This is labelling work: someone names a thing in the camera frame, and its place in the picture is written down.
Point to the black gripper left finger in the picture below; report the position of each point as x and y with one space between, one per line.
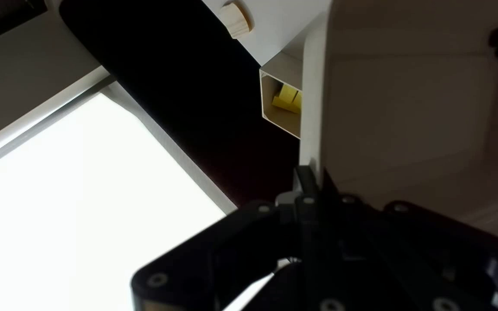
312 242

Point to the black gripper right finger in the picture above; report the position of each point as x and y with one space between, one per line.
388 252

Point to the beige clamshell carton box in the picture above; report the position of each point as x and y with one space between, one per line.
405 104

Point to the white cardboard box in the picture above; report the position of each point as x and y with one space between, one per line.
284 121

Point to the yellow block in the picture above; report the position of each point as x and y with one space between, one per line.
286 99

